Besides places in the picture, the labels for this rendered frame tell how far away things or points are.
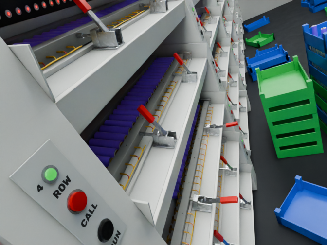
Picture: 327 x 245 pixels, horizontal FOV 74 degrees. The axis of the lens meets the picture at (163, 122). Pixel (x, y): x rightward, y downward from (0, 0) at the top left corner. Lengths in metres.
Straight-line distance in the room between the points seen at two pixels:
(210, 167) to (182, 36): 0.43
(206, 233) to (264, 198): 0.69
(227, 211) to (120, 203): 0.53
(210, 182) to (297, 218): 0.58
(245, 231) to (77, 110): 0.79
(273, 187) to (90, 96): 1.04
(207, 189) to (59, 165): 0.41
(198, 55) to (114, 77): 0.52
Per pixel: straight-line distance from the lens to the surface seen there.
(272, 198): 1.15
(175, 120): 0.46
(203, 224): 0.51
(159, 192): 0.33
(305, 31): 1.20
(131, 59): 0.35
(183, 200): 0.51
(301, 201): 1.12
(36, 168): 0.19
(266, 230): 1.07
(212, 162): 0.62
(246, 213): 0.96
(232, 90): 1.34
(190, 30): 0.77
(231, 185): 0.80
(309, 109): 1.14
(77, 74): 0.26
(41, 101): 0.21
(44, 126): 0.20
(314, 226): 1.07
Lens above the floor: 0.92
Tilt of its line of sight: 26 degrees down
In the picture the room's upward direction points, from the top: 29 degrees counter-clockwise
